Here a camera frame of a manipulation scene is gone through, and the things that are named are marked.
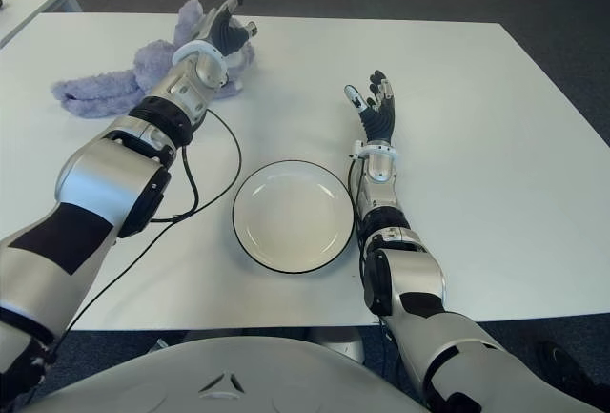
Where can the silver robot torso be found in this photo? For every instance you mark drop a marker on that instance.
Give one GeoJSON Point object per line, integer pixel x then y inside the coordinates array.
{"type": "Point", "coordinates": [238, 375]}

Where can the metal table clamp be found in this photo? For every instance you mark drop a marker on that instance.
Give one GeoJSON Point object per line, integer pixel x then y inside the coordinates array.
{"type": "Point", "coordinates": [158, 345]}

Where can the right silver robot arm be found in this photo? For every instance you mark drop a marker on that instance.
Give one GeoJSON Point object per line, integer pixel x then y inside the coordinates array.
{"type": "Point", "coordinates": [414, 274]}

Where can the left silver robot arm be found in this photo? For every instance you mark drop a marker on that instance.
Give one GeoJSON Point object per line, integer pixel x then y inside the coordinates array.
{"type": "Point", "coordinates": [109, 179]}

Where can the purple plush doll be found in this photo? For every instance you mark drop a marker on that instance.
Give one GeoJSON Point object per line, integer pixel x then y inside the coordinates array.
{"type": "Point", "coordinates": [100, 93]}

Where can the black shoe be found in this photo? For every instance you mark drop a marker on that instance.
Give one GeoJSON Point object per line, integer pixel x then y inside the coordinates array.
{"type": "Point", "coordinates": [564, 360]}

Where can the silver rounded robot base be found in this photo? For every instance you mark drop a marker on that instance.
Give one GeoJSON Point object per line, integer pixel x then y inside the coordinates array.
{"type": "Point", "coordinates": [338, 341]}

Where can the white plate with black rim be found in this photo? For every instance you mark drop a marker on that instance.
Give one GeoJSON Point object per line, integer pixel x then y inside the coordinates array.
{"type": "Point", "coordinates": [293, 217]}

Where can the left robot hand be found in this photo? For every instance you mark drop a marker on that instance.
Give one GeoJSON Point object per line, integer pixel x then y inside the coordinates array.
{"type": "Point", "coordinates": [229, 34]}

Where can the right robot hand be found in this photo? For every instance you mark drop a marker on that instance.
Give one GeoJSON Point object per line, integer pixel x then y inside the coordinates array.
{"type": "Point", "coordinates": [379, 119]}

